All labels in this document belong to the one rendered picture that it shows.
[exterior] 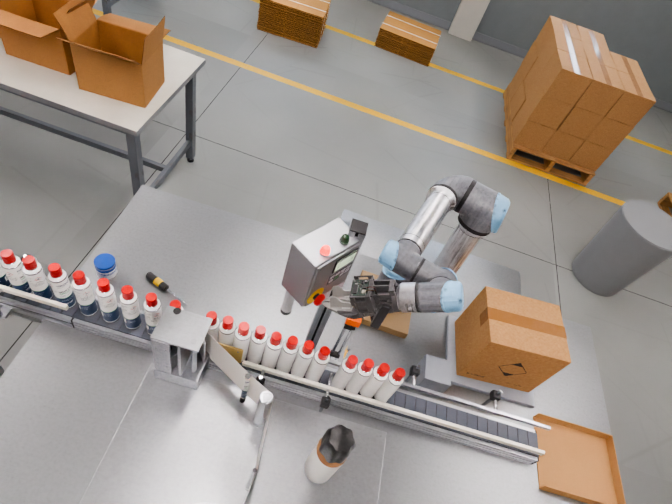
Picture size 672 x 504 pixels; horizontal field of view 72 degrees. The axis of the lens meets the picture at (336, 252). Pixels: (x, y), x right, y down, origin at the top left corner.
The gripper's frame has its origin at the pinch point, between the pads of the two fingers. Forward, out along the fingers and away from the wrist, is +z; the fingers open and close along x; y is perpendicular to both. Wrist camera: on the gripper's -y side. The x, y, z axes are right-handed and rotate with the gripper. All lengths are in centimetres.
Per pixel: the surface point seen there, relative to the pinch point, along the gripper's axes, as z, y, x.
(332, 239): -3.7, 14.6, -9.8
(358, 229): -10.0, 13.8, -13.6
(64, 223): 198, -38, -92
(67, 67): 158, 34, -128
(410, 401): -12, -59, -2
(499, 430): -41, -76, -1
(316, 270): -1.3, 13.8, 0.1
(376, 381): -5.2, -38.4, 1.9
